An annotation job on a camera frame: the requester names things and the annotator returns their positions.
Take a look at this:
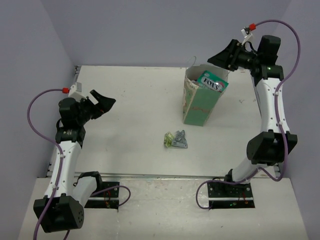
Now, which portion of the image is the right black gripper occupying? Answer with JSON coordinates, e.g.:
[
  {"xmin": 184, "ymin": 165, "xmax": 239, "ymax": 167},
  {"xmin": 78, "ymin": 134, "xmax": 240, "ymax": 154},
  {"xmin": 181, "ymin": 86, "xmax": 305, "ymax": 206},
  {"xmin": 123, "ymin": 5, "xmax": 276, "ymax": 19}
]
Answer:
[{"xmin": 207, "ymin": 38, "xmax": 261, "ymax": 72}]

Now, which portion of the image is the teal snack packet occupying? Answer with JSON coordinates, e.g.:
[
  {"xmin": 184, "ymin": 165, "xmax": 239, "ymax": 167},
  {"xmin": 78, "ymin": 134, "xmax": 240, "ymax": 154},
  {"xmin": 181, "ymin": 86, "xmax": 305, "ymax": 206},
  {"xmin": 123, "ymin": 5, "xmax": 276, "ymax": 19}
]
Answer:
[{"xmin": 196, "ymin": 70, "xmax": 229, "ymax": 93}]

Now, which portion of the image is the small green wrapper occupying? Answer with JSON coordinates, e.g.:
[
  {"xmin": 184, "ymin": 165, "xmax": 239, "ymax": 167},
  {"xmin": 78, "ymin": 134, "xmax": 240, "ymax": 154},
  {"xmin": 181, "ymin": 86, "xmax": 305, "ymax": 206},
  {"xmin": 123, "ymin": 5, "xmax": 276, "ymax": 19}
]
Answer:
[{"xmin": 163, "ymin": 132, "xmax": 175, "ymax": 148}]

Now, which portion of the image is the silver foil wrapper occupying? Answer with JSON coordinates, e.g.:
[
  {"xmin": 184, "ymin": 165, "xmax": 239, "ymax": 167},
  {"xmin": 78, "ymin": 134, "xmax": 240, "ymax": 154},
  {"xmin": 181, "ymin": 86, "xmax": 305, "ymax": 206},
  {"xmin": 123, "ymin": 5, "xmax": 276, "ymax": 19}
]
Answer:
[{"xmin": 171, "ymin": 130, "xmax": 188, "ymax": 149}]

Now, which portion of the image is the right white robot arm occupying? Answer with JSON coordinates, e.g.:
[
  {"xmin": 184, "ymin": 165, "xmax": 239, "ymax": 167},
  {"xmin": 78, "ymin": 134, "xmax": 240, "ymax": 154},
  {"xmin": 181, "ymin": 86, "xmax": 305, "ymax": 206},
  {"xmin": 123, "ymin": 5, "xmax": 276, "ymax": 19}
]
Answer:
[{"xmin": 207, "ymin": 35, "xmax": 298, "ymax": 197}]

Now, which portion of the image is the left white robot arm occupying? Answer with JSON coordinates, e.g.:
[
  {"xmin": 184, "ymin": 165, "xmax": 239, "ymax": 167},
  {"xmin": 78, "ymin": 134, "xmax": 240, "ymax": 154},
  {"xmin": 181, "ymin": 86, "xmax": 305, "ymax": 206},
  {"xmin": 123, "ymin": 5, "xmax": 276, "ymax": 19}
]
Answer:
[{"xmin": 33, "ymin": 90, "xmax": 116, "ymax": 233}]

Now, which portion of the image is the green paper bag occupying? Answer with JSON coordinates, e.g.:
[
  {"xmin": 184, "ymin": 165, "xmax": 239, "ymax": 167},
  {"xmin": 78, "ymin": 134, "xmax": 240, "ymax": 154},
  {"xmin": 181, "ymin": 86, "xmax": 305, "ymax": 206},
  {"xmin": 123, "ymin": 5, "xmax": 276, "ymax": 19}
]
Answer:
[{"xmin": 182, "ymin": 63, "xmax": 230, "ymax": 127}]

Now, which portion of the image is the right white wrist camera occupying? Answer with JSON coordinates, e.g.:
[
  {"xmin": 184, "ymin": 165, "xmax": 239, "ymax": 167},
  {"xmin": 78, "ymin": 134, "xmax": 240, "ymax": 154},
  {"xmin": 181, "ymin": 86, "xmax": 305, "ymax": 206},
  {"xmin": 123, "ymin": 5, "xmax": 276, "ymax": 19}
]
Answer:
[{"xmin": 241, "ymin": 26, "xmax": 253, "ymax": 45}]

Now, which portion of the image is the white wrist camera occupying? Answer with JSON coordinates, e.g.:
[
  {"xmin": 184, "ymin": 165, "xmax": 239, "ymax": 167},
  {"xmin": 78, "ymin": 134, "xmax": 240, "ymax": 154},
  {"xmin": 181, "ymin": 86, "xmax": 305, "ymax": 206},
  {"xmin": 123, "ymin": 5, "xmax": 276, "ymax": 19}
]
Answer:
[
  {"xmin": 241, "ymin": 26, "xmax": 253, "ymax": 45},
  {"xmin": 68, "ymin": 82, "xmax": 86, "ymax": 102}
]

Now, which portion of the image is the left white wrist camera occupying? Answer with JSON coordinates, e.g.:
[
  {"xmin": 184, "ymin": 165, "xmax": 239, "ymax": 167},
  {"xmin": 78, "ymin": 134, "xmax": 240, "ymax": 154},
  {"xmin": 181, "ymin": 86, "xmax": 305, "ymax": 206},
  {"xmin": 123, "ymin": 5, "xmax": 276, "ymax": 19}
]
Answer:
[{"xmin": 68, "ymin": 82, "xmax": 86, "ymax": 102}]

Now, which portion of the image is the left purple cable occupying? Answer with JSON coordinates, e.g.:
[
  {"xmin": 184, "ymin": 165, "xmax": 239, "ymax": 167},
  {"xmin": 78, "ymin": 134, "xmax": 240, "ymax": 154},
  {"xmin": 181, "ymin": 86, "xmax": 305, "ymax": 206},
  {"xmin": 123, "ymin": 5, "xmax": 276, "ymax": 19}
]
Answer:
[{"xmin": 26, "ymin": 88, "xmax": 71, "ymax": 240}]

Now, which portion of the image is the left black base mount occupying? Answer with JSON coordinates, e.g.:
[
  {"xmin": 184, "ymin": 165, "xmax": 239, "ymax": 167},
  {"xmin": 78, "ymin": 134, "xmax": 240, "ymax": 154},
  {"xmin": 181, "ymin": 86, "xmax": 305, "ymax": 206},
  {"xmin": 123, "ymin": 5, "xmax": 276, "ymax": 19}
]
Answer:
[{"xmin": 85, "ymin": 187, "xmax": 120, "ymax": 210}]

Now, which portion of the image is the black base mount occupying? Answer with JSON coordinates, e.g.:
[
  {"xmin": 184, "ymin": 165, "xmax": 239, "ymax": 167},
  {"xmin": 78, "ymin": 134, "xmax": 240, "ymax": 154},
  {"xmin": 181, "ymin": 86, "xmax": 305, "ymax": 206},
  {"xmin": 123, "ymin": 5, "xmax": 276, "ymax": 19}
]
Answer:
[
  {"xmin": 85, "ymin": 187, "xmax": 120, "ymax": 210},
  {"xmin": 207, "ymin": 182, "xmax": 255, "ymax": 210}
]

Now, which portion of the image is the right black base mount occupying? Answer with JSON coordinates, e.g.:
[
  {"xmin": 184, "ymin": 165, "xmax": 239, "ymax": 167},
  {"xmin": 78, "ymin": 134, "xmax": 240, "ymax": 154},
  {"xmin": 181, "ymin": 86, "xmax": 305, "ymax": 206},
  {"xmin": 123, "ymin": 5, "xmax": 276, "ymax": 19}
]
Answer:
[{"xmin": 207, "ymin": 182, "xmax": 255, "ymax": 210}]

